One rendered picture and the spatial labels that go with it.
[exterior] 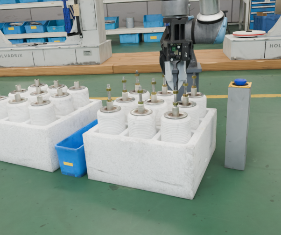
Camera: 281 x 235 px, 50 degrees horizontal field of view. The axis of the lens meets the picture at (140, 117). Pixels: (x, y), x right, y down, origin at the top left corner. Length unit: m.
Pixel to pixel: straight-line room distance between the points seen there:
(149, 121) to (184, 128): 0.12
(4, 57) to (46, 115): 2.26
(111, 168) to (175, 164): 0.24
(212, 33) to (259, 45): 1.62
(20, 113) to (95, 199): 0.48
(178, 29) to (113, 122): 0.38
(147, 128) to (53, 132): 0.39
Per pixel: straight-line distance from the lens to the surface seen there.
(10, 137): 1.30
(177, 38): 0.87
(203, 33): 1.41
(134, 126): 0.97
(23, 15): 10.40
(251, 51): 2.99
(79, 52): 3.07
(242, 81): 1.07
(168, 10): 0.86
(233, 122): 1.09
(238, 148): 1.13
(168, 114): 0.96
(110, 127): 1.02
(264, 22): 5.37
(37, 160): 1.25
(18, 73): 3.29
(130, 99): 1.14
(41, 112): 1.19
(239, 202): 1.00
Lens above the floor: 0.57
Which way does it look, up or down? 20 degrees down
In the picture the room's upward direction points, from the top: 3 degrees counter-clockwise
